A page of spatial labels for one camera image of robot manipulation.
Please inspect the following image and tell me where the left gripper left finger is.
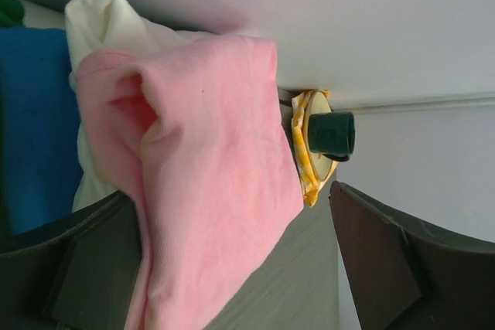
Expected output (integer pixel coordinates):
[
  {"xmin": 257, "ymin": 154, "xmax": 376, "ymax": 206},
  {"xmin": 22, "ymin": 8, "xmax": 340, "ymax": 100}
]
[{"xmin": 1, "ymin": 192, "xmax": 142, "ymax": 329}]

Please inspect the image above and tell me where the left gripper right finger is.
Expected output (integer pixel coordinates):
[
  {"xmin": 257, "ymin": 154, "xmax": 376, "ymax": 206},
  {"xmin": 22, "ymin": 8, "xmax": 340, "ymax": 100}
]
[{"xmin": 329, "ymin": 182, "xmax": 494, "ymax": 329}]

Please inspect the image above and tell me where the blue t shirt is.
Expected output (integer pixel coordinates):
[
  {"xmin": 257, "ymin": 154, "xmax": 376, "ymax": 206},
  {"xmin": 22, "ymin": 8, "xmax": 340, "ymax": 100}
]
[{"xmin": 1, "ymin": 27, "xmax": 82, "ymax": 234}]

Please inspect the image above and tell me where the orange checkered cloth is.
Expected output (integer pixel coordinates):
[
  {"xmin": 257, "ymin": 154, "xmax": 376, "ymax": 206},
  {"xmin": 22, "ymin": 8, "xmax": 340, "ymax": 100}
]
[{"xmin": 291, "ymin": 90, "xmax": 338, "ymax": 208}]

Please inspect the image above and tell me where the dark green mug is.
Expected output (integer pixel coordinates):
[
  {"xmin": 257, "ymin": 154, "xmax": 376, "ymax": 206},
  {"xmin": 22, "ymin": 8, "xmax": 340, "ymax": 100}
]
[{"xmin": 307, "ymin": 112, "xmax": 356, "ymax": 162}]

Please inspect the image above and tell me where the pink t shirt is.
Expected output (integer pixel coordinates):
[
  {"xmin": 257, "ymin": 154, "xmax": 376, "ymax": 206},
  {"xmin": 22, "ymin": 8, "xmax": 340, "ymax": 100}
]
[{"xmin": 77, "ymin": 36, "xmax": 303, "ymax": 329}]

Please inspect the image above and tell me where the beige ceramic plate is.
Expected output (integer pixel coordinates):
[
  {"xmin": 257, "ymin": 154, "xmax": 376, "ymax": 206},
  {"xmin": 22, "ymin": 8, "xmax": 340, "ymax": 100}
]
[{"xmin": 304, "ymin": 90, "xmax": 340, "ymax": 182}]

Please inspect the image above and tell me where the white daisy print t shirt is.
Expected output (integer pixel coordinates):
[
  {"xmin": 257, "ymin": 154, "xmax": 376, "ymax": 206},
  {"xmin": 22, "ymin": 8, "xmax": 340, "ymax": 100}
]
[{"xmin": 63, "ymin": 0, "xmax": 206, "ymax": 213}]

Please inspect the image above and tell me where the green t shirt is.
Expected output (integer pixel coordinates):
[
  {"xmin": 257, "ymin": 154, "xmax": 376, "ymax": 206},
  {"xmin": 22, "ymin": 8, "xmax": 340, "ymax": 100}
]
[{"xmin": 0, "ymin": 0, "xmax": 25, "ymax": 28}]

